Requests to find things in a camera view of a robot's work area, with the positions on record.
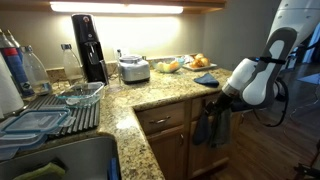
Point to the dark blue oven mitt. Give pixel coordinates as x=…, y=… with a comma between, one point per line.
x=207, y=80
x=202, y=129

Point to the blue labelled bottle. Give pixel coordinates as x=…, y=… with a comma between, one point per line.
x=14, y=63

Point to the glass fruit bowl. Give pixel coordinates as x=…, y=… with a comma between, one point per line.
x=168, y=65

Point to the clear plastic bottle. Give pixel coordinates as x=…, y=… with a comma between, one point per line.
x=35, y=72

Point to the under-cabinet light strip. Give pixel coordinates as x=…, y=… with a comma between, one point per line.
x=85, y=7

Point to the glass baking dish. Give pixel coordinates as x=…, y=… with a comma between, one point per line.
x=81, y=95

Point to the white plate of bread rolls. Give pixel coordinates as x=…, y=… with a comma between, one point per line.
x=197, y=62

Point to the grey dish drying mat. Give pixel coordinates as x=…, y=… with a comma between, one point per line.
x=86, y=118

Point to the steel sink basin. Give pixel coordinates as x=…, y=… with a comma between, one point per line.
x=89, y=159

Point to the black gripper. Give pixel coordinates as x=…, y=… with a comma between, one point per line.
x=222, y=103

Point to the blue lidded food container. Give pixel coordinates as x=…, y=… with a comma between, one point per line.
x=31, y=129

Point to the silver white kitchen appliance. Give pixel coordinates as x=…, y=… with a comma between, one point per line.
x=134, y=69

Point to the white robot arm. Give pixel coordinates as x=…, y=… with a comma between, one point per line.
x=253, y=79

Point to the wooden lower cabinets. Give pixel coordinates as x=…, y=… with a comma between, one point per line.
x=169, y=130

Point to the black soda maker machine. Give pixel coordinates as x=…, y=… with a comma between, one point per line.
x=89, y=48

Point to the grey hanging dish towel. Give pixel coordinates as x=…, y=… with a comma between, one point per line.
x=220, y=128

